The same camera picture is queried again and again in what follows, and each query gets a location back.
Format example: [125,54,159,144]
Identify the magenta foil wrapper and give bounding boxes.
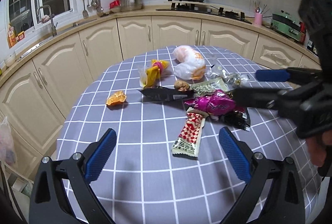
[185,89,246,117]

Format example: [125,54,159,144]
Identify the green seed packet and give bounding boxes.
[190,77,229,96]

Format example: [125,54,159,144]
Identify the clear plastic wrapper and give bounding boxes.
[206,63,250,88]

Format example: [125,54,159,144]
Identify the black snack wrapper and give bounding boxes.
[138,86,195,102]

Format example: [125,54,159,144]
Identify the black foil wrapper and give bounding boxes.
[219,108,251,131]

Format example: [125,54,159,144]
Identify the chrome kitchen faucet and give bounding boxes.
[37,5,57,36]

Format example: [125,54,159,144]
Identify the person right hand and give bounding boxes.
[306,130,332,167]

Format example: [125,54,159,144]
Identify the green electric cooker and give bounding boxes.
[270,10,301,42]

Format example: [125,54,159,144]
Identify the dark soy sauce bottle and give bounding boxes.
[299,22,307,44]

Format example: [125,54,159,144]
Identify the hanging plastic bag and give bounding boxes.
[0,116,17,166]

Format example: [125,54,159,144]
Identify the pink utensil holder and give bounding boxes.
[253,1,269,26]

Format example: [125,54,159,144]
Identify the white orange plastic bag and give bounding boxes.
[173,46,206,80]

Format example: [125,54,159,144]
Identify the red white checkered wrapper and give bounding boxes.
[171,108,209,158]

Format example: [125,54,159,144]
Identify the grey checkered tablecloth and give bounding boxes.
[57,46,321,223]

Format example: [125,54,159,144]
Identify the cream lower cabinets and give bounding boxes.
[1,11,319,178]

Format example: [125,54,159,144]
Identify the yellow pink snack wrapper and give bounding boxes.
[138,59,169,89]

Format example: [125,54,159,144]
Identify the black gas stove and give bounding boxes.
[157,0,252,24]

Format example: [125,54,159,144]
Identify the white ceramic bowl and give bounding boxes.
[4,53,16,67]

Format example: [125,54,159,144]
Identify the stainless steel stockpot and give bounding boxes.
[120,0,143,12]

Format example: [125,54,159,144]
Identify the orange seasoning packet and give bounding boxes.
[7,24,18,48]

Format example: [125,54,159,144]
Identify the red container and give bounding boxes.
[109,0,120,9]

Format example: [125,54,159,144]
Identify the stainless steel sink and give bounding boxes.
[16,19,96,62]

